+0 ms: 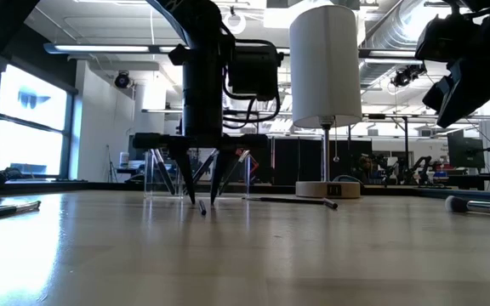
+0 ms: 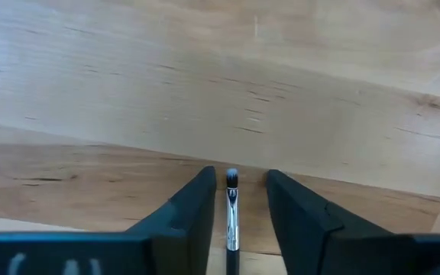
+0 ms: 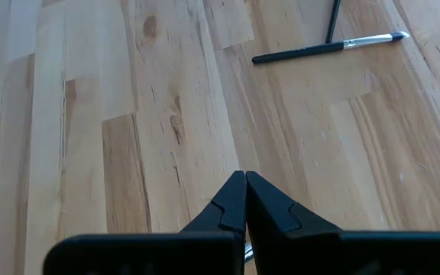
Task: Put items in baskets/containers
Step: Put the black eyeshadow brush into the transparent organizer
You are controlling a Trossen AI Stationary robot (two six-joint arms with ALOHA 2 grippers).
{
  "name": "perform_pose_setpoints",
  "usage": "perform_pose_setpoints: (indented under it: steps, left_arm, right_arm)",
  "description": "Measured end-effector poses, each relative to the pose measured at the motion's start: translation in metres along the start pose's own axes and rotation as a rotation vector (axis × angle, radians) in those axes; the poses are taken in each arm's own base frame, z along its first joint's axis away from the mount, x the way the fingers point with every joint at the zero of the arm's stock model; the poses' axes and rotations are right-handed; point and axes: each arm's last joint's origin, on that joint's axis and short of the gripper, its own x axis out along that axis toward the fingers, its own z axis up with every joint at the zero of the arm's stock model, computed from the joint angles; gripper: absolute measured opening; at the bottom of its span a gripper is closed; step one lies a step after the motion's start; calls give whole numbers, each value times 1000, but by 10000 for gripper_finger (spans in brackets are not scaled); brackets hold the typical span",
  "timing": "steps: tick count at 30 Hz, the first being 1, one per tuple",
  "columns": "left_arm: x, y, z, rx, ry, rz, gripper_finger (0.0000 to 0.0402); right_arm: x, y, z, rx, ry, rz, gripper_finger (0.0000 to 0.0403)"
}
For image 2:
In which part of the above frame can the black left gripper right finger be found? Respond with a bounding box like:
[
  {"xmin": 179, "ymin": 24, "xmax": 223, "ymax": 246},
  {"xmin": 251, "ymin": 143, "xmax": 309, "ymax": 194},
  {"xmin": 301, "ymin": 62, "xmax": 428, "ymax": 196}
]
[{"xmin": 266, "ymin": 169, "xmax": 416, "ymax": 275}]

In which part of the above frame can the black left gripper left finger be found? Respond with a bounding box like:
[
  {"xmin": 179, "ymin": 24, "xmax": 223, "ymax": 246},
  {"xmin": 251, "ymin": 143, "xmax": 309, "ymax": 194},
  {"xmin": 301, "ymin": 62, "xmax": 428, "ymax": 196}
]
[{"xmin": 126, "ymin": 165, "xmax": 218, "ymax": 275}]

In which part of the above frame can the slim black makeup brush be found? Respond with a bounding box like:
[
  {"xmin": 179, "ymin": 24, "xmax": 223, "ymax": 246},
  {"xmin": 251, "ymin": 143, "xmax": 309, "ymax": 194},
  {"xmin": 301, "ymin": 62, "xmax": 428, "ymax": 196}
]
[{"xmin": 225, "ymin": 167, "xmax": 241, "ymax": 275}]

